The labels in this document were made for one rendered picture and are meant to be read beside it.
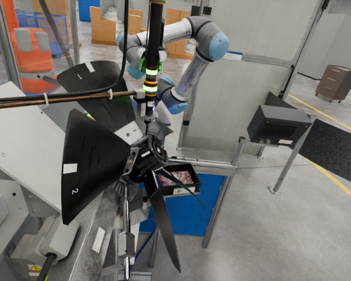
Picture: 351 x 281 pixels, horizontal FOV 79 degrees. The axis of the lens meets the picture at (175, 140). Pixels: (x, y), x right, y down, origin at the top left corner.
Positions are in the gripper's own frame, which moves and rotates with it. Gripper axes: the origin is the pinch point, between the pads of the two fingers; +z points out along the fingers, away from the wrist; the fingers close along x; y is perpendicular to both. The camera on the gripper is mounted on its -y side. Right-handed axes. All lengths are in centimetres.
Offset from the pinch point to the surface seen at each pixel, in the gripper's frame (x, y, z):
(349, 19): -620, -68, -780
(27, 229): 70, 119, -22
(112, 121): 10.3, 20.9, 3.5
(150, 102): -1.0, 15.0, -1.3
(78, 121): 11.4, 9.1, 27.4
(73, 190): 10.7, 20.6, 34.8
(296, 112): -77, 25, -39
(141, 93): 2.1, 11.5, 0.6
